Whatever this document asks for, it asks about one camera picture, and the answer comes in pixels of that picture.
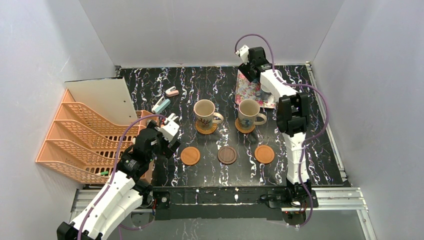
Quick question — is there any floral tray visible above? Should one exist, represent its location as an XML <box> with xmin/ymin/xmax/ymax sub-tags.
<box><xmin>235</xmin><ymin>70</ymin><xmax>276</xmax><ymax>109</ymax></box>

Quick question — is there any light wooden coaster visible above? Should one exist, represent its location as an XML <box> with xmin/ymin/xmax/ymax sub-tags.
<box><xmin>180</xmin><ymin>146</ymin><xmax>201</xmax><ymax>166</ymax></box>
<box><xmin>254</xmin><ymin>145</ymin><xmax>275</xmax><ymax>165</ymax></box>

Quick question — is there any tall beige mug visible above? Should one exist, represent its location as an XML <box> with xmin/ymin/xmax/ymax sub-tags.
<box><xmin>237</xmin><ymin>99</ymin><xmax>267</xmax><ymax>131</ymax></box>

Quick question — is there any woven rattan coaster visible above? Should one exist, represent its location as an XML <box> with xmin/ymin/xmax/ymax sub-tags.
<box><xmin>195</xmin><ymin>120</ymin><xmax>218</xmax><ymax>135</ymax></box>
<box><xmin>234</xmin><ymin>118</ymin><xmax>256</xmax><ymax>134</ymax></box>

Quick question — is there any dark walnut wooden coaster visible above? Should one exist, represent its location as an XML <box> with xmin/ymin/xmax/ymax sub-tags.
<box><xmin>217</xmin><ymin>146</ymin><xmax>238</xmax><ymax>165</ymax></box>

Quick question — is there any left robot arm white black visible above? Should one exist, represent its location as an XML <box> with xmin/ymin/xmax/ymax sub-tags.
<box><xmin>56</xmin><ymin>115</ymin><xmax>181</xmax><ymax>240</ymax></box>

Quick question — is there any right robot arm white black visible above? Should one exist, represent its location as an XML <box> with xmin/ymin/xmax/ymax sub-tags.
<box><xmin>235</xmin><ymin>45</ymin><xmax>311</xmax><ymax>203</ymax></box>

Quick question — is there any small grey heart mug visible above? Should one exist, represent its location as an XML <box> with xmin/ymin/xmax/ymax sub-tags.
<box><xmin>255</xmin><ymin>84</ymin><xmax>273</xmax><ymax>102</ymax></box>

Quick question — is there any blue white stapler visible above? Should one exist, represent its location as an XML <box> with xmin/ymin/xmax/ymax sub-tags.
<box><xmin>151</xmin><ymin>96</ymin><xmax>171</xmax><ymax>115</ymax></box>

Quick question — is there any pink mini stapler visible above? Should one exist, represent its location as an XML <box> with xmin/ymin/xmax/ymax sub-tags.
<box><xmin>165</xmin><ymin>86</ymin><xmax>180</xmax><ymax>97</ymax></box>

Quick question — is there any white folder board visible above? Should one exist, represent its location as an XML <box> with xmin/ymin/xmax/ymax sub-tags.
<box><xmin>64</xmin><ymin>77</ymin><xmax>138</xmax><ymax>125</ymax></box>

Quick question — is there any orange mesh file rack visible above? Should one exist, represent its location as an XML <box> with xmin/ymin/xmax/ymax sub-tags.
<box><xmin>35</xmin><ymin>90</ymin><xmax>146</xmax><ymax>184</ymax></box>

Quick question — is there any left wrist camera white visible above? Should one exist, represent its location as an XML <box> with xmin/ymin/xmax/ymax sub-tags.
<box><xmin>158</xmin><ymin>119</ymin><xmax>180</xmax><ymax>142</ymax></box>

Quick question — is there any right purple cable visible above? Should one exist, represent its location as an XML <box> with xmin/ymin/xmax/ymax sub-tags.
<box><xmin>234</xmin><ymin>33</ymin><xmax>330</xmax><ymax>229</ymax></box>

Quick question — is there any purple cable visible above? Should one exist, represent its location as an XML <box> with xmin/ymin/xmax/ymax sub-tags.
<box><xmin>76</xmin><ymin>114</ymin><xmax>167</xmax><ymax>240</ymax></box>
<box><xmin>234</xmin><ymin>33</ymin><xmax>330</xmax><ymax>229</ymax></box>

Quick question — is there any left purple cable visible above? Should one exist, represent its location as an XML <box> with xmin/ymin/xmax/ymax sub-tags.
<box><xmin>76</xmin><ymin>114</ymin><xmax>167</xmax><ymax>240</ymax></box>

